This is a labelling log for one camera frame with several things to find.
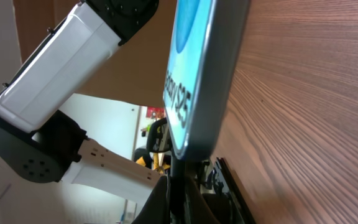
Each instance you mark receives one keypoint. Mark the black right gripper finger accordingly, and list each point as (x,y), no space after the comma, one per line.
(175,199)

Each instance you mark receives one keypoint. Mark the turquoise screen smartphone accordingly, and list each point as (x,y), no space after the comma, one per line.
(203,53)

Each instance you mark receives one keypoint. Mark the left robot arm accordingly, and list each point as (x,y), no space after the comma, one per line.
(41,143)

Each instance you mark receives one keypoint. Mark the black office chair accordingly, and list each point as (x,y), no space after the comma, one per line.
(158,140)

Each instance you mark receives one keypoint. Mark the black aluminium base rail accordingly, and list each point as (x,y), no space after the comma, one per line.
(221,194)

